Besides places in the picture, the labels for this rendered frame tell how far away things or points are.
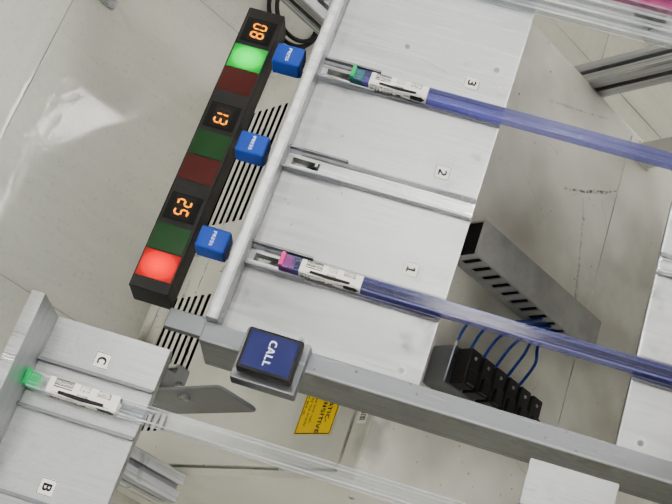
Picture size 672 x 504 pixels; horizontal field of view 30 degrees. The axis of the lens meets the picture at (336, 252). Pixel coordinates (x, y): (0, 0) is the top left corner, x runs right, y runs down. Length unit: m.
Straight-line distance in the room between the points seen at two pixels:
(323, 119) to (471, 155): 0.15
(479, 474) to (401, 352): 0.44
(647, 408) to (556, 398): 0.54
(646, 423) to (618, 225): 0.72
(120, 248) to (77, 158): 0.15
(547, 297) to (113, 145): 0.75
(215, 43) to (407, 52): 0.89
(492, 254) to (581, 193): 0.28
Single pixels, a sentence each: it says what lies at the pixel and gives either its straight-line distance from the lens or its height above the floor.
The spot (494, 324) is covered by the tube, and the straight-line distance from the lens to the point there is 1.14.
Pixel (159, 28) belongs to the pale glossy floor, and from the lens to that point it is 2.08.
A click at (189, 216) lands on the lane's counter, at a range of 1.21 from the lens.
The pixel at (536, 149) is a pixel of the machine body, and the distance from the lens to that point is 1.70.
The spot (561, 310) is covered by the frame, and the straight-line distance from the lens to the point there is 1.62.
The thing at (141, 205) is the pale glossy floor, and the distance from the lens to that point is 1.99.
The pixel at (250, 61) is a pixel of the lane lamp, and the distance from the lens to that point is 1.30.
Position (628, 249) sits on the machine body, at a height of 0.62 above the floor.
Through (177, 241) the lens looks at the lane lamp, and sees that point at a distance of 1.20.
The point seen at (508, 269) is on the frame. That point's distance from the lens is 1.54.
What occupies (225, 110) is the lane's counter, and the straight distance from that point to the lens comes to 1.27.
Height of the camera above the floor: 1.62
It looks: 46 degrees down
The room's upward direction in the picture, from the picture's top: 81 degrees clockwise
